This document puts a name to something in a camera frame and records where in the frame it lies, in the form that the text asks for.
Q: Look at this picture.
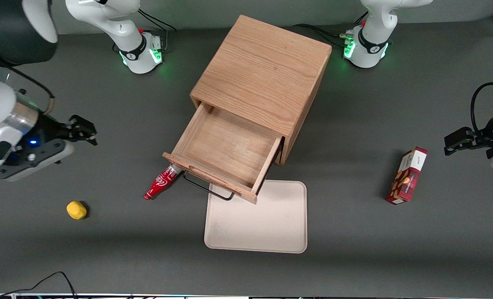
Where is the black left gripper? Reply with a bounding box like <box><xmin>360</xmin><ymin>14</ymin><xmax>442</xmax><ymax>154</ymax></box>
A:
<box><xmin>444</xmin><ymin>127</ymin><xmax>493</xmax><ymax>159</ymax></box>

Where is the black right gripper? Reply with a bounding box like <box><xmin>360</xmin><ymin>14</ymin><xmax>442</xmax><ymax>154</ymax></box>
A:
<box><xmin>22</xmin><ymin>115</ymin><xmax>98</xmax><ymax>151</ymax></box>

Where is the wooden drawer cabinet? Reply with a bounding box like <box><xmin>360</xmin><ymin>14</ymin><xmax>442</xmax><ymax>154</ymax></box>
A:
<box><xmin>190</xmin><ymin>15</ymin><xmax>333</xmax><ymax>167</ymax></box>

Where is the red snack box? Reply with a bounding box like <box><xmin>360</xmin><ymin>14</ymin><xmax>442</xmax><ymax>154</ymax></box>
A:
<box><xmin>386</xmin><ymin>147</ymin><xmax>429</xmax><ymax>205</ymax></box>

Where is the yellow lemon toy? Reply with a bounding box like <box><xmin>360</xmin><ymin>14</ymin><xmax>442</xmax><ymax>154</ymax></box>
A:
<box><xmin>66</xmin><ymin>201</ymin><xmax>88</xmax><ymax>220</ymax></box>

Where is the red cola bottle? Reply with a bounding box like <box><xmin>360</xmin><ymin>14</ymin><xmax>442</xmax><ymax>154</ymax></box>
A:
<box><xmin>143</xmin><ymin>164</ymin><xmax>184</xmax><ymax>201</ymax></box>

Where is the beige plastic tray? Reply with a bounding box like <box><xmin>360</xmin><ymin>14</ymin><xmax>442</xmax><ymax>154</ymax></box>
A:
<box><xmin>204</xmin><ymin>180</ymin><xmax>308</xmax><ymax>254</ymax></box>

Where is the black left wrist cable loop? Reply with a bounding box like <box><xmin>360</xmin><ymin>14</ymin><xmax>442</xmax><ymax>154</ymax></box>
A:
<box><xmin>470</xmin><ymin>82</ymin><xmax>493</xmax><ymax>134</ymax></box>

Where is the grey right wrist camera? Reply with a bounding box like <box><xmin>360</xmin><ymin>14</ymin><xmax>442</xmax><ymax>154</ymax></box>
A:
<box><xmin>0</xmin><ymin>139</ymin><xmax>75</xmax><ymax>181</ymax></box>

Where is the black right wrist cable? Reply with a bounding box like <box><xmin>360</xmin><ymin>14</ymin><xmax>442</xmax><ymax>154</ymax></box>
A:
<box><xmin>6</xmin><ymin>64</ymin><xmax>56</xmax><ymax>115</ymax></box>

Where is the black right arm base cable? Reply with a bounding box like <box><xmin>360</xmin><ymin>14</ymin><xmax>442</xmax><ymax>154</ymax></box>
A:
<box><xmin>136</xmin><ymin>7</ymin><xmax>179</xmax><ymax>47</ymax></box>

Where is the black arm base cable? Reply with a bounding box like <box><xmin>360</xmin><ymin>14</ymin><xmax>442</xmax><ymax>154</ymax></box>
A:
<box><xmin>136</xmin><ymin>7</ymin><xmax>179</xmax><ymax>47</ymax></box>
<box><xmin>292</xmin><ymin>12</ymin><xmax>368</xmax><ymax>47</ymax></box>

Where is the black cable at table edge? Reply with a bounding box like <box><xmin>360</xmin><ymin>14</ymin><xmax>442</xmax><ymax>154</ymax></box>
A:
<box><xmin>0</xmin><ymin>262</ymin><xmax>79</xmax><ymax>299</ymax></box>

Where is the black left arm base cable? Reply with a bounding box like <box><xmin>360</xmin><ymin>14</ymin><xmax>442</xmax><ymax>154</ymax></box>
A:
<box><xmin>292</xmin><ymin>12</ymin><xmax>368</xmax><ymax>47</ymax></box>

